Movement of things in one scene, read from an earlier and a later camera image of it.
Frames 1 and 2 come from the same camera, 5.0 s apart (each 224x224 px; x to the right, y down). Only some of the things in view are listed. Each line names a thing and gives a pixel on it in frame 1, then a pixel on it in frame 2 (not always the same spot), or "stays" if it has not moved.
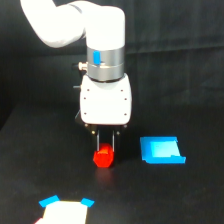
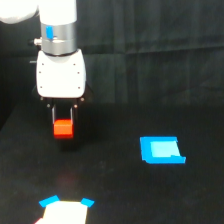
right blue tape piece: [87, 202] stays
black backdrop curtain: [174, 58] stays
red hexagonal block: [104, 157] → [63, 129]
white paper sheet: [64, 212] stays
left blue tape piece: [43, 203] stays
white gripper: [106, 103] → [61, 82]
